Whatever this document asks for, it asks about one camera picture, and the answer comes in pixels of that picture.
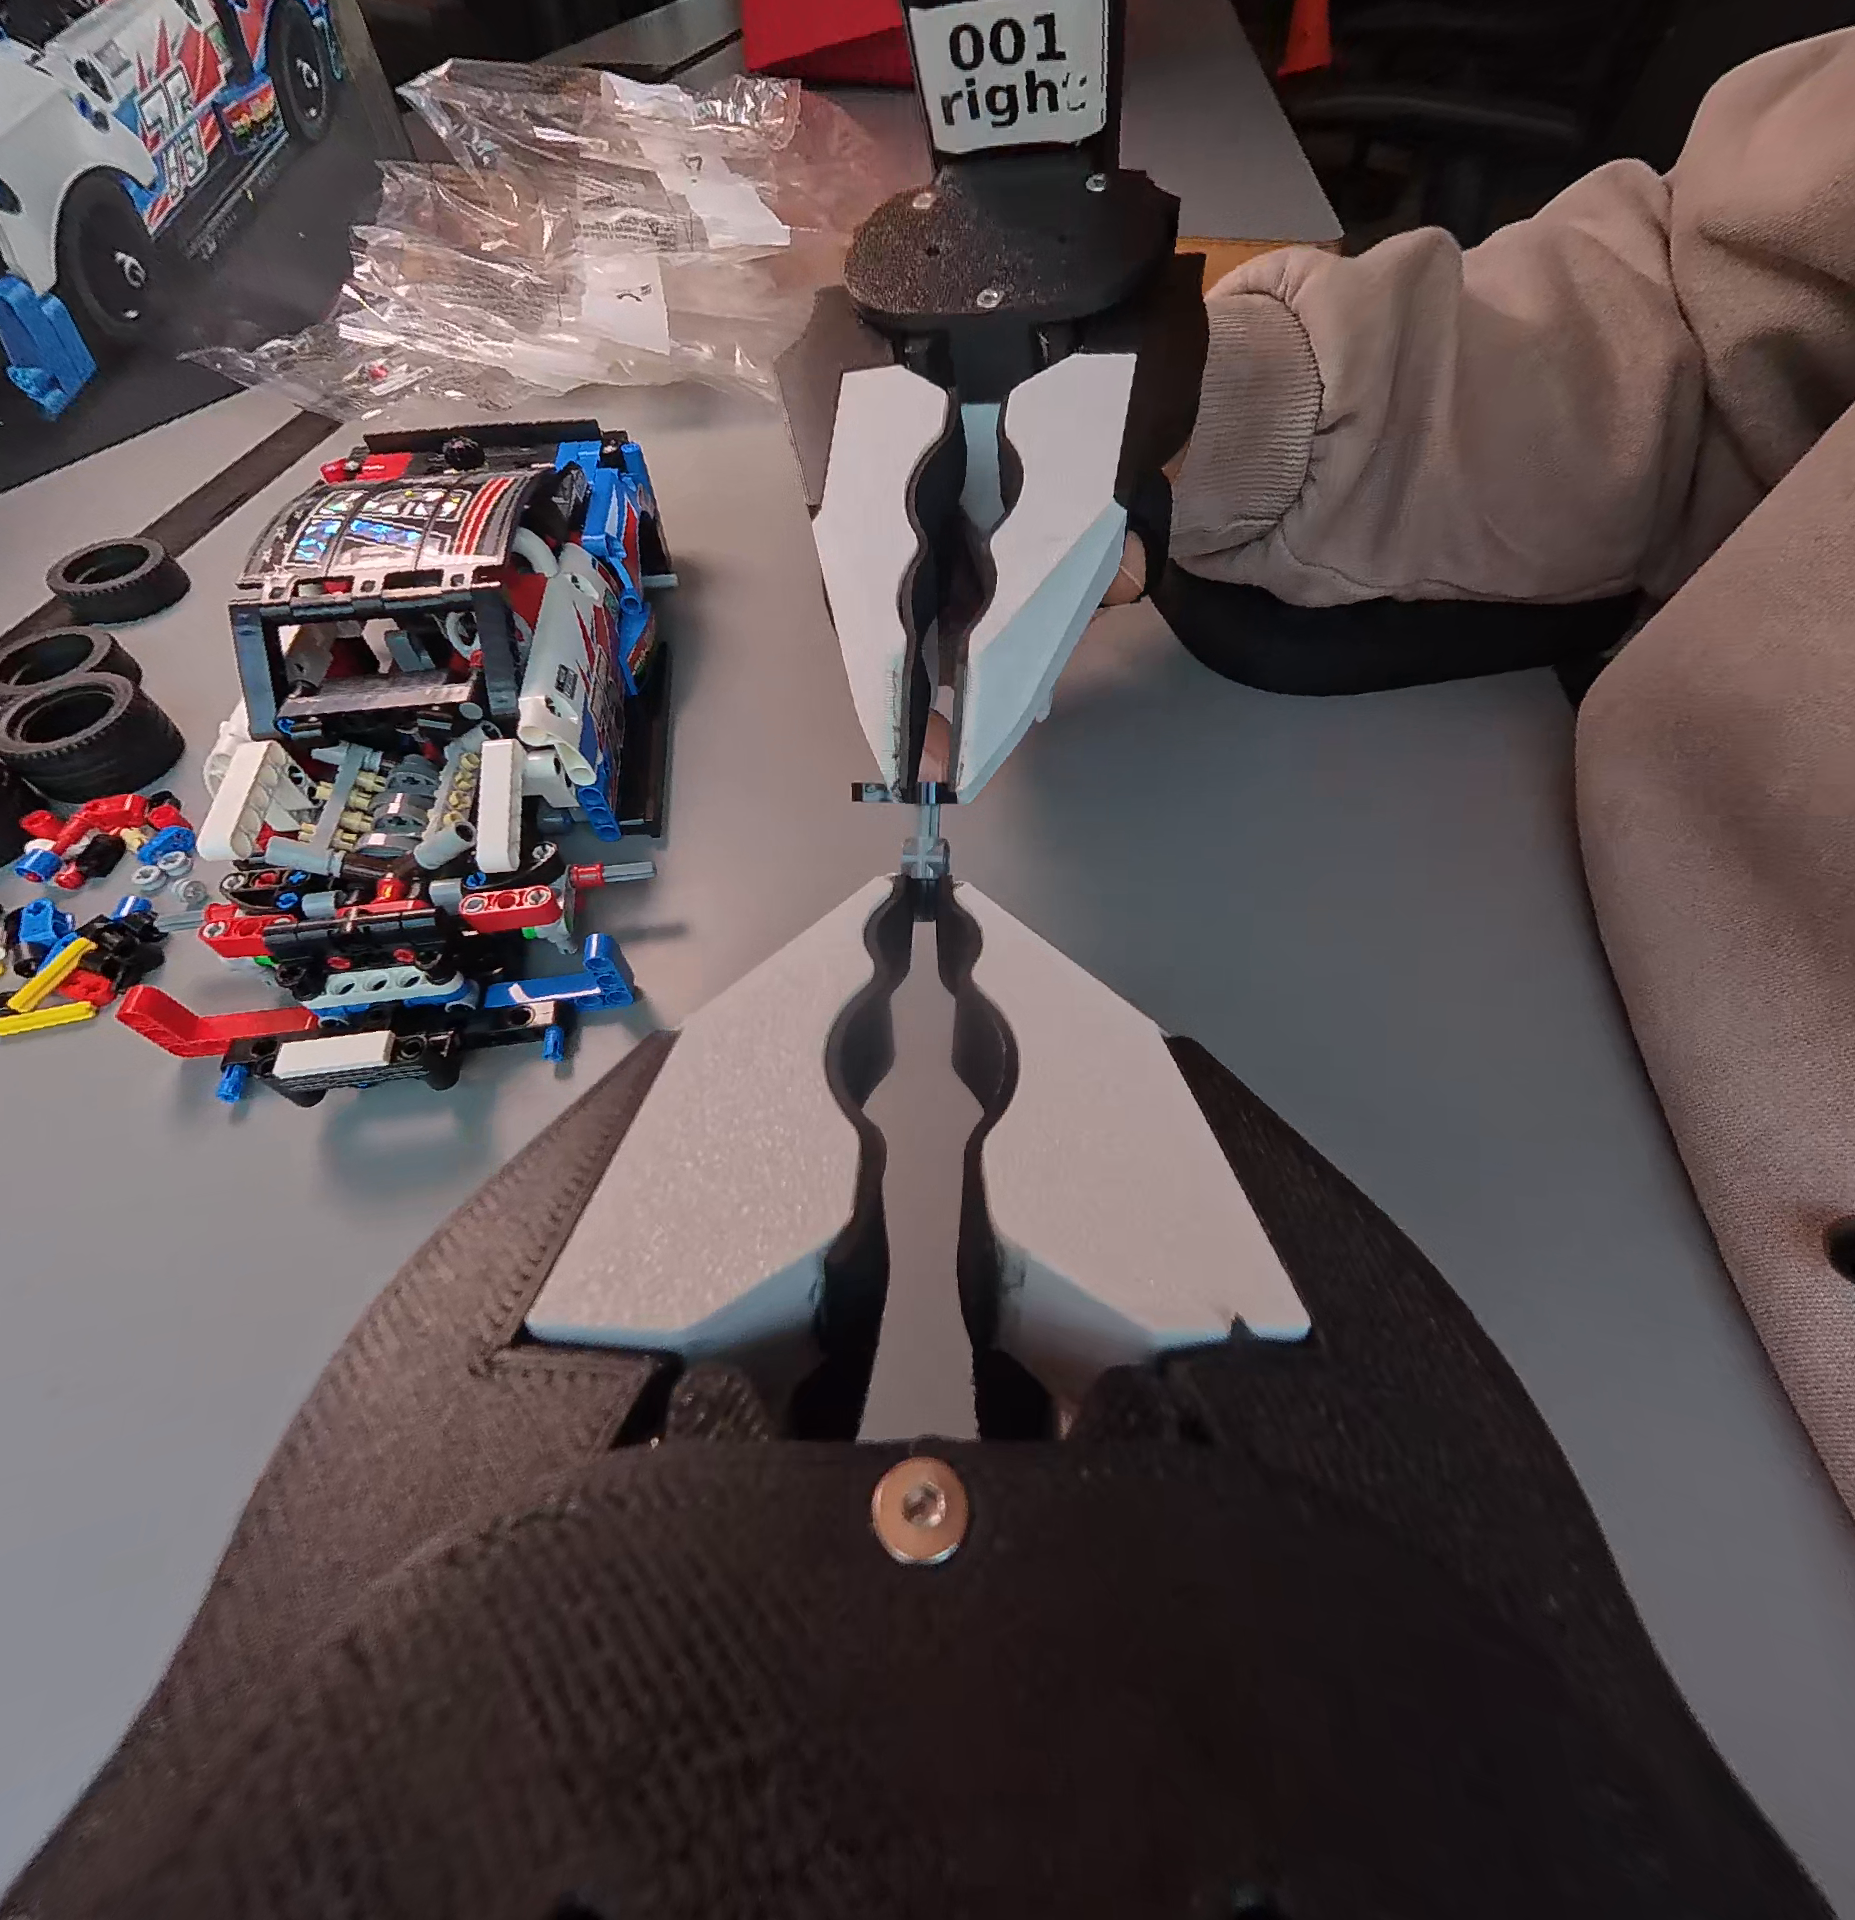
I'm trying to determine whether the toy brick race car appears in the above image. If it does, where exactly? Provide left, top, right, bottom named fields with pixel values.
left=117, top=420, right=681, bottom=1105

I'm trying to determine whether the pile of clear plastic bags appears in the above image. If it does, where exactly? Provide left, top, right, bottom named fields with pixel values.
left=177, top=60, right=870, bottom=423

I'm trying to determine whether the red plastic object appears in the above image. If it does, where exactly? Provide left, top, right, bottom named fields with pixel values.
left=747, top=0, right=914, bottom=73

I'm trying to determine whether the grey desk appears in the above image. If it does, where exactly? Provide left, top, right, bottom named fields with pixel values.
left=0, top=0, right=1855, bottom=1920

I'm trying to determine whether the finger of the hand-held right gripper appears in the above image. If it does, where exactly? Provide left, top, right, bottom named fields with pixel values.
left=940, top=351, right=1142, bottom=806
left=808, top=365, right=958, bottom=792

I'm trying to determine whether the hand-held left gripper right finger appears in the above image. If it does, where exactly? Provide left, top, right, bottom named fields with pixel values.
left=934, top=877, right=1317, bottom=1439

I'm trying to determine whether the person's torso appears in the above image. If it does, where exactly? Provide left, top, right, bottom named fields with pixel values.
left=1576, top=405, right=1855, bottom=1579

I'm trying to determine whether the toy car set box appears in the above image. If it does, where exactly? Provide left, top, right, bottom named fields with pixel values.
left=0, top=0, right=421, bottom=504

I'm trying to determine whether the pile of mixed brick pieces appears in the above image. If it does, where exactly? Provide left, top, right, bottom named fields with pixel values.
left=0, top=792, right=211, bottom=1041

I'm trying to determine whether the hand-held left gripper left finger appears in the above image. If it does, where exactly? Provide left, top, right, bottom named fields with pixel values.
left=524, top=877, right=910, bottom=1439

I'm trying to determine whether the person's right forearm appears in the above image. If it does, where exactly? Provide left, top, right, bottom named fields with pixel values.
left=1167, top=67, right=1855, bottom=611

